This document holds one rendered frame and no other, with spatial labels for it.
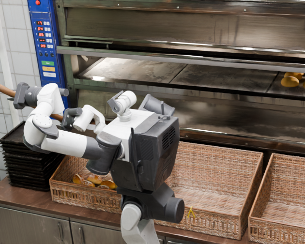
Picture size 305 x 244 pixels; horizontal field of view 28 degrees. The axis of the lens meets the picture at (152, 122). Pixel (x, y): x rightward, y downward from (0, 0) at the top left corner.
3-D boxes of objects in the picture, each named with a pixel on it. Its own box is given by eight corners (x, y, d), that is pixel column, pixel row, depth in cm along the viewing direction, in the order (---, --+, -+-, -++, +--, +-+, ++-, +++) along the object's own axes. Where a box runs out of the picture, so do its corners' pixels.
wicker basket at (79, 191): (89, 162, 400) (84, 125, 388) (169, 175, 378) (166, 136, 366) (50, 202, 361) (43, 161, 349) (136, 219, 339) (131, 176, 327)
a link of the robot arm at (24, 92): (15, 78, 268) (35, 79, 261) (29, 85, 276) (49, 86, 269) (8, 106, 265) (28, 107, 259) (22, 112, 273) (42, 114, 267)
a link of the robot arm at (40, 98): (51, 101, 265) (39, 116, 254) (45, 83, 261) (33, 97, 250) (65, 100, 263) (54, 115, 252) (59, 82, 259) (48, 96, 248)
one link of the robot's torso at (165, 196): (186, 214, 280) (184, 181, 273) (175, 230, 270) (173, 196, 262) (131, 204, 292) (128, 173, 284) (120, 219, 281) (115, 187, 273)
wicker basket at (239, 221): (174, 178, 375) (172, 138, 363) (264, 192, 353) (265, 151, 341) (142, 222, 335) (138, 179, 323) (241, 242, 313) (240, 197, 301)
